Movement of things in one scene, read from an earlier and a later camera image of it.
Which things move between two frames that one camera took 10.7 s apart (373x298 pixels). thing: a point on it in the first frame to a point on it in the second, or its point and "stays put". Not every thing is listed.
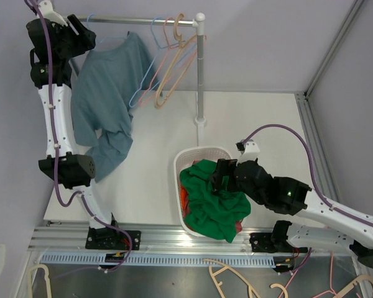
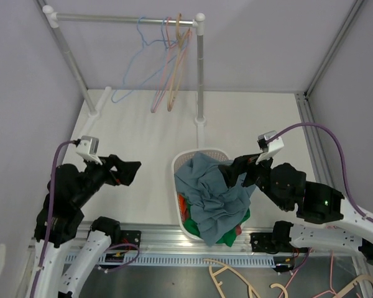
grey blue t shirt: (108, 82) to (216, 206)
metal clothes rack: (197, 22) stays put
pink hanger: (143, 103) to (153, 109)
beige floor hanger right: (349, 287) stays put
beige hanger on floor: (250, 289) stays put
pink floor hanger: (321, 293) stays put
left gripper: (86, 40) to (125, 170)
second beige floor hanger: (276, 285) stays put
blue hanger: (144, 100) to (155, 68)
